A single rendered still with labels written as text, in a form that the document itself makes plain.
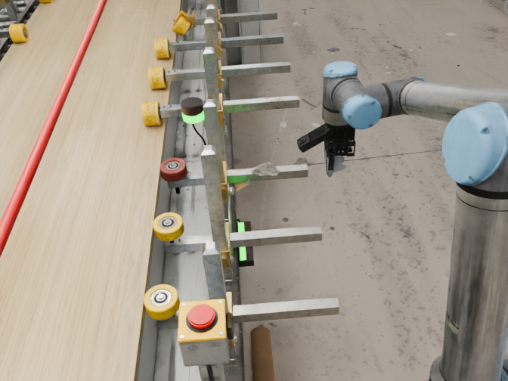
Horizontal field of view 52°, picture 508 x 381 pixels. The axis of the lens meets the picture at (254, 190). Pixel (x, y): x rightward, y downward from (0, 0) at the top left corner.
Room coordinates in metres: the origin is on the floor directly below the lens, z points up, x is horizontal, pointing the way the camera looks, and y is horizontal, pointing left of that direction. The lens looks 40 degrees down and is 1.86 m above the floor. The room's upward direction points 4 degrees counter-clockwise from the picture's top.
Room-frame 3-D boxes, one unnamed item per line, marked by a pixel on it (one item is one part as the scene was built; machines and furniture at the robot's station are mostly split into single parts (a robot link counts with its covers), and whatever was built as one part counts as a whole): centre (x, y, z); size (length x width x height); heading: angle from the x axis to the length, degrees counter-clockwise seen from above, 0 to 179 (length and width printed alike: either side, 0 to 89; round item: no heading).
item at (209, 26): (1.73, 0.11, 0.93); 0.03 x 0.03 x 0.48; 1
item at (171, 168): (1.26, 0.24, 0.85); 0.08 x 0.08 x 0.11
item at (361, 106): (1.16, -0.29, 1.14); 0.12 x 0.12 x 0.09; 12
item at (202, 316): (0.47, 0.09, 1.22); 0.04 x 0.04 x 0.02
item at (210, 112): (1.23, 0.10, 0.90); 0.03 x 0.03 x 0.48; 1
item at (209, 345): (0.47, 0.09, 1.18); 0.07 x 0.07 x 0.08; 1
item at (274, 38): (2.02, 0.09, 0.95); 0.50 x 0.04 x 0.04; 91
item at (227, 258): (1.00, 0.10, 0.82); 0.13 x 0.06 x 0.05; 1
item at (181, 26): (2.26, 0.27, 0.93); 0.09 x 0.08 x 0.09; 91
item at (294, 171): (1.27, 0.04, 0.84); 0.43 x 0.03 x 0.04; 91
